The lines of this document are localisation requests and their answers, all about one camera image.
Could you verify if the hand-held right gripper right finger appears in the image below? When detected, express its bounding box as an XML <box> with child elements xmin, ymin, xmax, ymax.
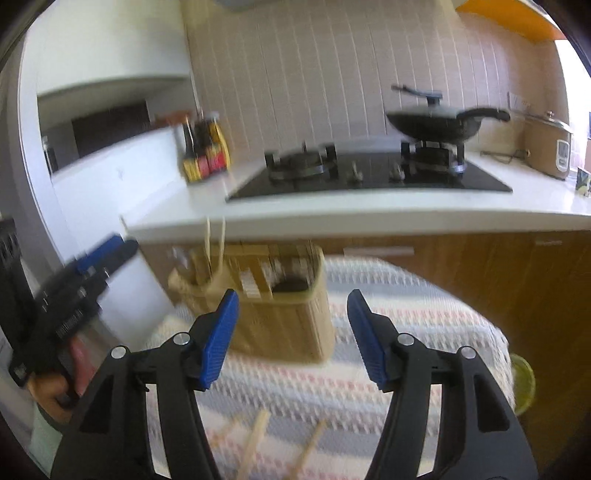
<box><xmin>346</xmin><ymin>289</ymin><xmax>539</xmax><ymax>480</ymax></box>

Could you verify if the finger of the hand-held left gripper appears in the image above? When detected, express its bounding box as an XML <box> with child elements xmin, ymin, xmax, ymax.
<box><xmin>94</xmin><ymin>239</ymin><xmax>140</xmax><ymax>283</ymax></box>
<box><xmin>76</xmin><ymin>234</ymin><xmax>125</xmax><ymax>274</ymax></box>

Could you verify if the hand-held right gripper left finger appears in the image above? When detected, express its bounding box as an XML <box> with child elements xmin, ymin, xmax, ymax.
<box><xmin>50</xmin><ymin>288</ymin><xmax>241</xmax><ymax>480</ymax></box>

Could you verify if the beige plastic utensil basket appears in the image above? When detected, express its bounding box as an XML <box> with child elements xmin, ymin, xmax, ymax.
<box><xmin>167</xmin><ymin>244</ymin><xmax>336</xmax><ymax>364</ymax></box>

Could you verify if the person's left hand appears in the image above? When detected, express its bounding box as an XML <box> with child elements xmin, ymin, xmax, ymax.
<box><xmin>28</xmin><ymin>336</ymin><xmax>98</xmax><ymax>424</ymax></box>

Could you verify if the striped woven table mat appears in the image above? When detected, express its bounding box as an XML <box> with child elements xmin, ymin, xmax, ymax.
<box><xmin>142</xmin><ymin>256</ymin><xmax>514</xmax><ymax>480</ymax></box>

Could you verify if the black ribbed crate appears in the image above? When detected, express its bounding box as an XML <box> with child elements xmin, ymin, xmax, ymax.
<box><xmin>0</xmin><ymin>217</ymin><xmax>25</xmax><ymax>326</ymax></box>

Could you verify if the brown wooden box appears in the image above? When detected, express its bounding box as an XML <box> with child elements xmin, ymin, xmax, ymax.
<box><xmin>154</xmin><ymin>113</ymin><xmax>193</xmax><ymax>128</ymax></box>

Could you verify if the yellow oil bottle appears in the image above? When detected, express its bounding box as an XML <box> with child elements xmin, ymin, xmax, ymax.
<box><xmin>214</xmin><ymin>117</ymin><xmax>230</xmax><ymax>172</ymax></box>

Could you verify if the yellow-green round stool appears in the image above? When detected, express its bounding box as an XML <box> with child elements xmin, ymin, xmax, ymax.
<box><xmin>510</xmin><ymin>353</ymin><xmax>537</xmax><ymax>416</ymax></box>

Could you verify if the black gas stove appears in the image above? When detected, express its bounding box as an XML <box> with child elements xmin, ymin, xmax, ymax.
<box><xmin>225</xmin><ymin>140</ymin><xmax>513</xmax><ymax>204</ymax></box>

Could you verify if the wooden base cabinet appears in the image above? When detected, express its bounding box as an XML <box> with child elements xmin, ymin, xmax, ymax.
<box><xmin>137</xmin><ymin>230</ymin><xmax>591</xmax><ymax>462</ymax></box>

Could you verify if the black wok pan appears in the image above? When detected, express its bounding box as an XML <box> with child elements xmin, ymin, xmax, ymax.
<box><xmin>385</xmin><ymin>106</ymin><xmax>511</xmax><ymax>145</ymax></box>

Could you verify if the black pan lid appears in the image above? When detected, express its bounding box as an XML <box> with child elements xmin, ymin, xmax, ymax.
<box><xmin>391</xmin><ymin>83</ymin><xmax>459</xmax><ymax>117</ymax></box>

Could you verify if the beige rice cooker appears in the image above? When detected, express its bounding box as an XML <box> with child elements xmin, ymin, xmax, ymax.
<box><xmin>521</xmin><ymin>109</ymin><xmax>574</xmax><ymax>181</ymax></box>

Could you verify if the black power cable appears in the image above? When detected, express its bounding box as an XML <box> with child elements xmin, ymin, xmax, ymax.
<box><xmin>479</xmin><ymin>148</ymin><xmax>530</xmax><ymax>164</ymax></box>

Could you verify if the orange wall cabinet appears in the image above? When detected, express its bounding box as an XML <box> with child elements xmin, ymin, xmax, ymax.
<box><xmin>454</xmin><ymin>0</ymin><xmax>563</xmax><ymax>45</ymax></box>

